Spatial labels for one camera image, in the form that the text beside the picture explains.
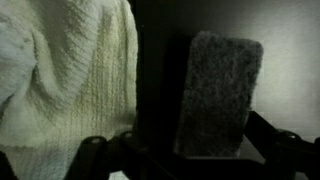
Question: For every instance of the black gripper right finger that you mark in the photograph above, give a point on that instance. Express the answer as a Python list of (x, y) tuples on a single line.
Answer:
[(261, 131)]

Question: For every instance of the white terry towel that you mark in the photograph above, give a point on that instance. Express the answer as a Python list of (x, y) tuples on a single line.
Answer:
[(66, 66)]

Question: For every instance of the dark grey felt eraser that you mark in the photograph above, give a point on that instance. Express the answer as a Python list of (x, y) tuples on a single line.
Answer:
[(216, 93)]

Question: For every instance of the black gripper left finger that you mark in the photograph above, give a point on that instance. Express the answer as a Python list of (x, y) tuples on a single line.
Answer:
[(100, 153)]

